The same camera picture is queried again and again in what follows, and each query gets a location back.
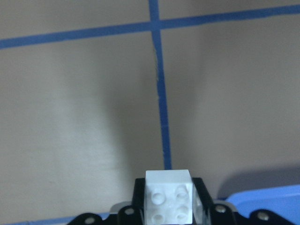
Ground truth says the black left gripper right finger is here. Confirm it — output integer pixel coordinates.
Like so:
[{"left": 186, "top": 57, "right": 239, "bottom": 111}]
[{"left": 192, "top": 178, "right": 214, "bottom": 225}]

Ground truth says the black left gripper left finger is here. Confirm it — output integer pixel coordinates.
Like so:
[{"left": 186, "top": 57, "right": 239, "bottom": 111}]
[{"left": 131, "top": 178, "right": 145, "bottom": 225}]

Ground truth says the white block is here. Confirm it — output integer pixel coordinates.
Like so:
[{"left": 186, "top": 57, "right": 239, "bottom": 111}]
[{"left": 144, "top": 169, "right": 193, "bottom": 225}]

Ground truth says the blue plastic tray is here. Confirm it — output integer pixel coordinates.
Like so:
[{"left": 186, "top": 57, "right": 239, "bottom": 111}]
[{"left": 24, "top": 185, "right": 300, "bottom": 225}]

